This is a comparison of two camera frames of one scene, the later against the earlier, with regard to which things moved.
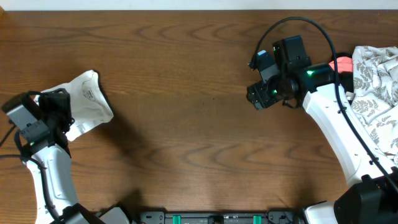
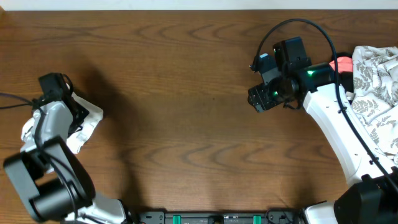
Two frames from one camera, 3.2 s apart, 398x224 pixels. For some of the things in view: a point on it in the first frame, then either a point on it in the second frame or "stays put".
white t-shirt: (89, 105) to (75, 141)
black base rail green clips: (217, 218) stays put
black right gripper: (260, 98) stays put
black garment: (346, 78) stays put
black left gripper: (47, 99) to (82, 114)
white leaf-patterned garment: (375, 84) stays put
